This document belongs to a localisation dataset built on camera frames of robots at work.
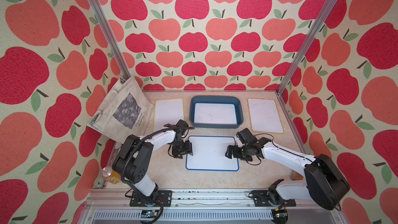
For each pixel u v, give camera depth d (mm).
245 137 693
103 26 841
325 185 412
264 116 1086
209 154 889
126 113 889
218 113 1042
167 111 1086
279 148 563
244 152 733
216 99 1119
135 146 464
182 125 782
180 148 766
